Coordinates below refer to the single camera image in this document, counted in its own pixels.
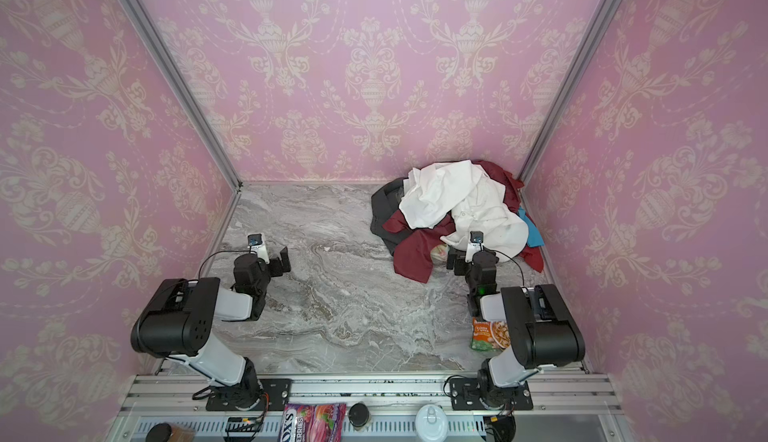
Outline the small black round cap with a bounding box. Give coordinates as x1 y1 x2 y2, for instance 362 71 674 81
347 402 371 430

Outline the aluminium front rail frame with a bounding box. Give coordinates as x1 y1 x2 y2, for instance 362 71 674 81
106 368 633 441

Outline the pink candy bag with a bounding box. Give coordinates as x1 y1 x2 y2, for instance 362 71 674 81
278 403 347 442

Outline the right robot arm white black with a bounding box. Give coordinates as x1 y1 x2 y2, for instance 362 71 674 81
444 248 586 411

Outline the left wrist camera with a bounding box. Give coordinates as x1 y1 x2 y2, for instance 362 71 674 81
247 233 269 263

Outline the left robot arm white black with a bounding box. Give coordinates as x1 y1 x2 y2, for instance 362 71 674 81
130 247 292 413

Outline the floral pastel cloth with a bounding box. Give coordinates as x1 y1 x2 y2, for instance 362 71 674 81
430 244 449 263

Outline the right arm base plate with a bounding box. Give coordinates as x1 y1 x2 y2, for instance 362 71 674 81
442 375 534 411

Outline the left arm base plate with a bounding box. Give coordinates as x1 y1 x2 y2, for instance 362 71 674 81
205 378 292 413

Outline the white shirt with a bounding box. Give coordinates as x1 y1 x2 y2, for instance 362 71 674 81
399 160 529 256

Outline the black cloth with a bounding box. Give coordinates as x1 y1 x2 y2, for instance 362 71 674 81
370 178 413 255

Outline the maroon cloth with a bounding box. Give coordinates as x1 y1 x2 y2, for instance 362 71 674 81
384 160 544 283

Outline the green orange snack packet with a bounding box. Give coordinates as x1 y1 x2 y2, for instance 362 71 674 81
470 318 510 352

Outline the brown jar black lid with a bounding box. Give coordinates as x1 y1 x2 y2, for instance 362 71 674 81
144 423 195 442

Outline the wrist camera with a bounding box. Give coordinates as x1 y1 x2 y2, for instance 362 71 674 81
247 233 269 263
465 231 484 263

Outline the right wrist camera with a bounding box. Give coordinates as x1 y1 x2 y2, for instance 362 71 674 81
465 231 484 263

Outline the blue cloth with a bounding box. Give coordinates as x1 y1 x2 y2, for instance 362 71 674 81
518 207 544 248

